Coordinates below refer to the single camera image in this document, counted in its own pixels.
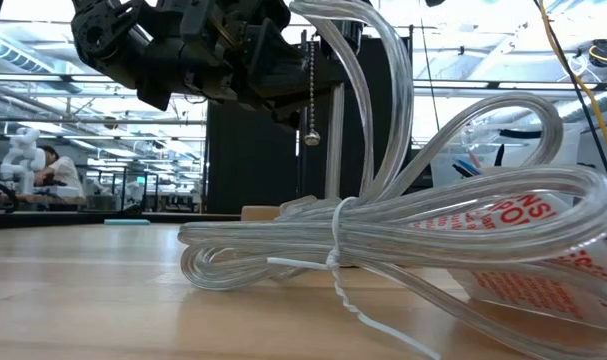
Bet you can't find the white twist tie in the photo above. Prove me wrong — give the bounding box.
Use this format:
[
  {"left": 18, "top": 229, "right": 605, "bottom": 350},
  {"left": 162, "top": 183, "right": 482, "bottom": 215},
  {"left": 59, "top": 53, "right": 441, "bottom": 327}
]
[{"left": 266, "top": 196, "right": 442, "bottom": 360}]

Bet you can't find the blue pen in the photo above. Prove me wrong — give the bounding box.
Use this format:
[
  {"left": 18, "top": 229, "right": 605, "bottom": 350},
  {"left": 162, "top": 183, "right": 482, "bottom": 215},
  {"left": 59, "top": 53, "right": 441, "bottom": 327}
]
[{"left": 452, "top": 158, "right": 484, "bottom": 179}]

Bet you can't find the clear plastic storage bin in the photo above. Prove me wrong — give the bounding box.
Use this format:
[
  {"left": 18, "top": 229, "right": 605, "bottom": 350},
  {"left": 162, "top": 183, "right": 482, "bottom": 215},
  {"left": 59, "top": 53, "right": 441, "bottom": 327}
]
[{"left": 430, "top": 122, "right": 583, "bottom": 176}]

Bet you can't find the person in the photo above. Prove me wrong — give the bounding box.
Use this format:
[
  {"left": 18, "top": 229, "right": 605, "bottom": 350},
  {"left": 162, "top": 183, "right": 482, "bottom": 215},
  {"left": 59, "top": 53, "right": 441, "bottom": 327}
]
[{"left": 32, "top": 144, "right": 85, "bottom": 199}]

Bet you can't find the clear power cord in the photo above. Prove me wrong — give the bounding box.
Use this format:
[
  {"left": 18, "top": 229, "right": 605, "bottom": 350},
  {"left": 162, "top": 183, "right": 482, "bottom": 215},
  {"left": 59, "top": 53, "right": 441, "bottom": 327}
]
[{"left": 177, "top": 0, "right": 607, "bottom": 360}]

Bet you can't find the white warning tag red print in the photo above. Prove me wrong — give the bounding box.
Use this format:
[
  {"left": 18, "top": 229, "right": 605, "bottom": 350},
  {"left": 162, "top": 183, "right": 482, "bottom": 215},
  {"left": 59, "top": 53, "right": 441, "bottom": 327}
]
[{"left": 407, "top": 192, "right": 607, "bottom": 331}]

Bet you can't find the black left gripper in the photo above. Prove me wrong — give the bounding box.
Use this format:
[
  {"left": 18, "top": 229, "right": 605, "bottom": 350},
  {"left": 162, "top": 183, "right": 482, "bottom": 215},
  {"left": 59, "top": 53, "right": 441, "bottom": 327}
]
[{"left": 202, "top": 0, "right": 349, "bottom": 127}]

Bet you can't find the black aluminium table frame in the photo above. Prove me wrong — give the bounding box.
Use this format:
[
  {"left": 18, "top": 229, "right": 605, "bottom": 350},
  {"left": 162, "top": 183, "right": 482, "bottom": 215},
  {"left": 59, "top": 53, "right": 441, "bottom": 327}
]
[{"left": 0, "top": 209, "right": 242, "bottom": 230}]

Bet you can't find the yellow hanging cable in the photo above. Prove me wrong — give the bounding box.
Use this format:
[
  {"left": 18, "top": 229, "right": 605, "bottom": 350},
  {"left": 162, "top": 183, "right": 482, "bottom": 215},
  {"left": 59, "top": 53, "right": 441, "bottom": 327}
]
[{"left": 538, "top": 0, "right": 607, "bottom": 174}]

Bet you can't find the black hanging cable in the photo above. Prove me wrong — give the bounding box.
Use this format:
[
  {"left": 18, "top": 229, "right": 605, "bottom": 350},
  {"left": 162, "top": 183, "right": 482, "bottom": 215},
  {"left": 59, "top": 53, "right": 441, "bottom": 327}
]
[{"left": 532, "top": 0, "right": 607, "bottom": 216}]

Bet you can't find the black ceiling cable reel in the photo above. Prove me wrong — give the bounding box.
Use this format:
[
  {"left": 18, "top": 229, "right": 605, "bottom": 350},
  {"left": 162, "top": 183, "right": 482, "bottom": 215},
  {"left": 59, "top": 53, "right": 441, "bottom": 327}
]
[{"left": 589, "top": 38, "right": 607, "bottom": 69}]

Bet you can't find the wooden base lamp black socket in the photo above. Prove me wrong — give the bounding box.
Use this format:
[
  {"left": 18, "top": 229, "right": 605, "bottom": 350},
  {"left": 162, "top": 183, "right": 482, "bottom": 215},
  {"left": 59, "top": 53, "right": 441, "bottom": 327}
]
[{"left": 240, "top": 19, "right": 367, "bottom": 222}]

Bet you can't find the black folding partition screen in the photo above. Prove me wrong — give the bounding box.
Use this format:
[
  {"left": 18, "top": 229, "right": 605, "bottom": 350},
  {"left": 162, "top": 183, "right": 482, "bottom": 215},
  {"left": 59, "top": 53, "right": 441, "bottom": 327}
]
[{"left": 206, "top": 37, "right": 414, "bottom": 215}]

